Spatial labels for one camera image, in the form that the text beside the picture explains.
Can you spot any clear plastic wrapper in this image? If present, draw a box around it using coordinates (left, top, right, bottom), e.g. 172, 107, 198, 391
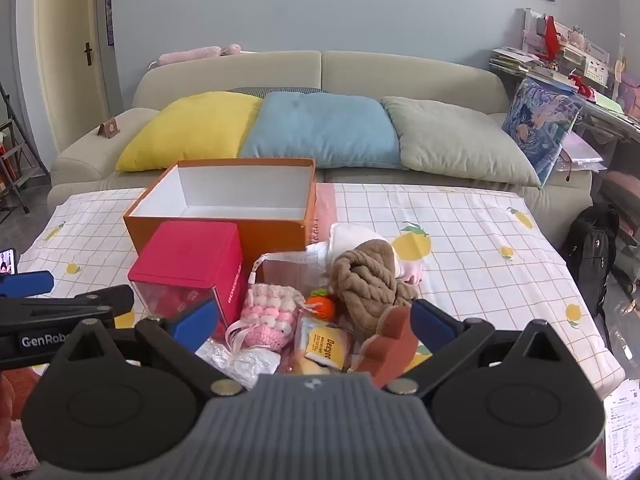
195, 337, 281, 391

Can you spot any orange fuzzy cloth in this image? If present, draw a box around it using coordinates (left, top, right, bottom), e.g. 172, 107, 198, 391
0, 367, 41, 423

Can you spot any translucent plastic folder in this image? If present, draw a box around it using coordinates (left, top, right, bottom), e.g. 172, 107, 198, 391
560, 132, 606, 163

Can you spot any brown fluffy towel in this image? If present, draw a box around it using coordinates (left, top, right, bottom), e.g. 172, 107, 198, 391
327, 240, 418, 341

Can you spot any cream door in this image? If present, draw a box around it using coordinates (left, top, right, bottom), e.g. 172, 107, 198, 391
32, 0, 113, 161

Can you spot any pink crochet pouch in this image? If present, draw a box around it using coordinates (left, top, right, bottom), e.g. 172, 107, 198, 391
227, 283, 306, 361

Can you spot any yellow snack packet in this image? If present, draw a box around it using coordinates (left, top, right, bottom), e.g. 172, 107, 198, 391
292, 307, 356, 376

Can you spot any beige sofa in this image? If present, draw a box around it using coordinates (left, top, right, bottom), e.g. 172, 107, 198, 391
47, 50, 593, 233

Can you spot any pink plush toy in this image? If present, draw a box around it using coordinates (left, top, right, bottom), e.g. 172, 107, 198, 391
159, 44, 242, 66

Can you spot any white textured towel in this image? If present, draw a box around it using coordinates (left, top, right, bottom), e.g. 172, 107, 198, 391
305, 222, 406, 281

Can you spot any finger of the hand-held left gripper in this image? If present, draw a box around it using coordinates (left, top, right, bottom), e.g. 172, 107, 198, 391
0, 270, 55, 297
0, 284, 136, 332

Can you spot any white mesh drawstring bag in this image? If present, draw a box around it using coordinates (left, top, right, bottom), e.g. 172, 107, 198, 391
250, 251, 333, 301

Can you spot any yellow pillow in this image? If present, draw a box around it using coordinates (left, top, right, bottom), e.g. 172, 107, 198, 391
115, 91, 263, 172

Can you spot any stack of books and papers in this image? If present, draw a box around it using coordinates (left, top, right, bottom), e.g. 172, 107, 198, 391
489, 47, 543, 77

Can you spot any black backpack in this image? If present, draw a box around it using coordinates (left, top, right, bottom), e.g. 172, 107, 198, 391
560, 204, 621, 318

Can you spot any pink fuzzy rug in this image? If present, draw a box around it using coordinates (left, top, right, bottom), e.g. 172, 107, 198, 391
0, 410, 41, 480

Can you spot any printed paper sheet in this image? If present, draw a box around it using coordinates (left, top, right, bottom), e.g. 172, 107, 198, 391
602, 377, 640, 480

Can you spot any red hanging ornament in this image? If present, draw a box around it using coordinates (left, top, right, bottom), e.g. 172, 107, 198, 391
542, 15, 561, 58

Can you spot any printed blue cartoon pillow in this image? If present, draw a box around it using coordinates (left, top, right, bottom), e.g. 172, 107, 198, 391
501, 77, 585, 184

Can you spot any cluttered side shelf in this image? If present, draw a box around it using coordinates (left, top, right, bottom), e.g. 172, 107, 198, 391
520, 7, 640, 161

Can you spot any metal rack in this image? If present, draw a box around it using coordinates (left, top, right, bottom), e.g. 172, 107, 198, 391
0, 80, 51, 216

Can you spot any orange cardboard box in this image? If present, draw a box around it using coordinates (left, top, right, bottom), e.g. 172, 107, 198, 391
122, 158, 318, 261

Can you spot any pink cloth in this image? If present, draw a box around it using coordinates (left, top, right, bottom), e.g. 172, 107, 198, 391
400, 260, 425, 286

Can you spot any grey green pillow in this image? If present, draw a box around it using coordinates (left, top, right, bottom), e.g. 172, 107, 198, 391
381, 96, 542, 189

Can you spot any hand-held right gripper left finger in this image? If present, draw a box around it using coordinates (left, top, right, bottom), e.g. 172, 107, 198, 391
47, 297, 246, 396

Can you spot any orange crochet toy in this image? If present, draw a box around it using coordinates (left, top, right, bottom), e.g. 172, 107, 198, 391
305, 287, 338, 321

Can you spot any red box with clear base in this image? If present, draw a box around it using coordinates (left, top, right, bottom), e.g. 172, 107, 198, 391
127, 221, 249, 328

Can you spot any reddish brown felt piece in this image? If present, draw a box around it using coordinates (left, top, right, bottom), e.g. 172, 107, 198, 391
350, 305, 421, 391

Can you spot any pink padded stool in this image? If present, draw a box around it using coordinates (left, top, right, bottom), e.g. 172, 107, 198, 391
600, 170, 640, 203

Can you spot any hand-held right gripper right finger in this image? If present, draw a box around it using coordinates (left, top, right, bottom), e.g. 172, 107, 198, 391
382, 299, 583, 395

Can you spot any checked fruit print tablecloth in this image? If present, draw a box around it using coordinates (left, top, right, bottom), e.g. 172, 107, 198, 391
17, 182, 626, 411

